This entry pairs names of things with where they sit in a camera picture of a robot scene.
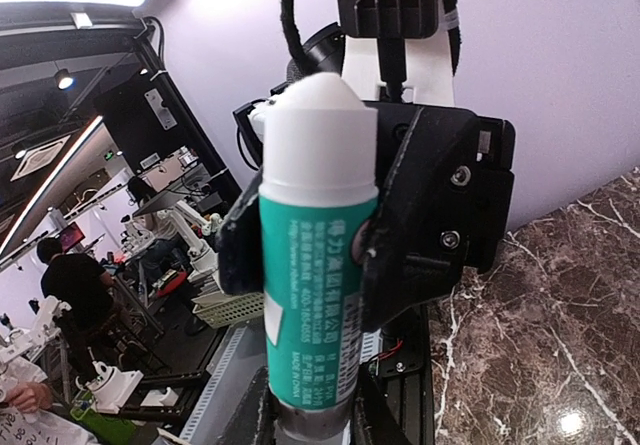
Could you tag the person in background room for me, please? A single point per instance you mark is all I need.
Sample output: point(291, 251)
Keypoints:
point(79, 280)

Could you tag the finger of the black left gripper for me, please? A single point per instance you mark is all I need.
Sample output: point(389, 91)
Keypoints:
point(238, 244)
point(397, 272)

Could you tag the white plastic basket background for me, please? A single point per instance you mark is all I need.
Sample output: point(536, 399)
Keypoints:
point(219, 310)

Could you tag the white green glue stick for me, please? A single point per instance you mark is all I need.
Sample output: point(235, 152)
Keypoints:
point(317, 193)

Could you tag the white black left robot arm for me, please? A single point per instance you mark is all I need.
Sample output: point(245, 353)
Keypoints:
point(403, 71)

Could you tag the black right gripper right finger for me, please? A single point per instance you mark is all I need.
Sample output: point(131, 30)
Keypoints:
point(372, 421)

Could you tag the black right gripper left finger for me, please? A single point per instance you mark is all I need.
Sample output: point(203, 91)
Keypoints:
point(253, 421)

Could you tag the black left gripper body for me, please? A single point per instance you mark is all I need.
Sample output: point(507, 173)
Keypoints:
point(475, 205)

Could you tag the white slotted cable duct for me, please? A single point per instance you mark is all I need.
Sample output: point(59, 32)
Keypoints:
point(217, 368)

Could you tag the black front table rail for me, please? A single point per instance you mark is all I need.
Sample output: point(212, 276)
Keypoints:
point(403, 374)

